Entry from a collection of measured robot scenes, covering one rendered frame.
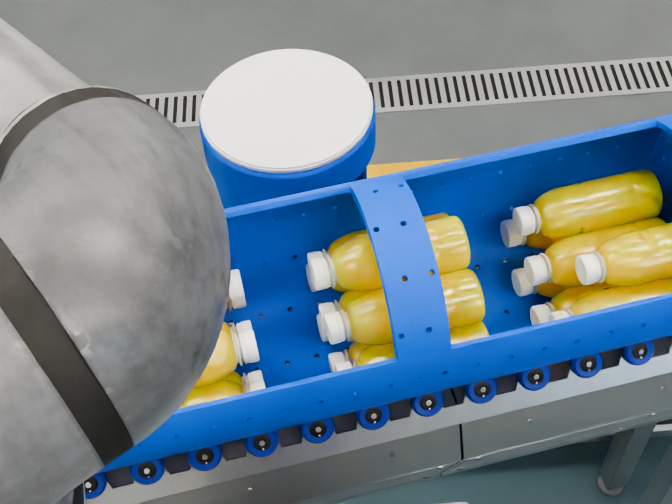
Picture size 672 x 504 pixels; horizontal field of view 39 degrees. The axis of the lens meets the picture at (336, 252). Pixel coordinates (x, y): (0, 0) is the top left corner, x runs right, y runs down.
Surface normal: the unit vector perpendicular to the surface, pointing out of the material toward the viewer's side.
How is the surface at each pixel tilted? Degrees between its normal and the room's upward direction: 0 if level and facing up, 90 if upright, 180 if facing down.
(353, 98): 0
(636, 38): 0
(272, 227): 92
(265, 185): 90
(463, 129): 0
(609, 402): 70
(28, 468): 79
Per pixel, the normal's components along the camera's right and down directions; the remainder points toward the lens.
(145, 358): 0.71, 0.22
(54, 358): 0.42, 0.03
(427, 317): 0.16, 0.21
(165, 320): 0.77, 0.01
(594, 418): 0.21, 0.52
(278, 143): -0.04, -0.61
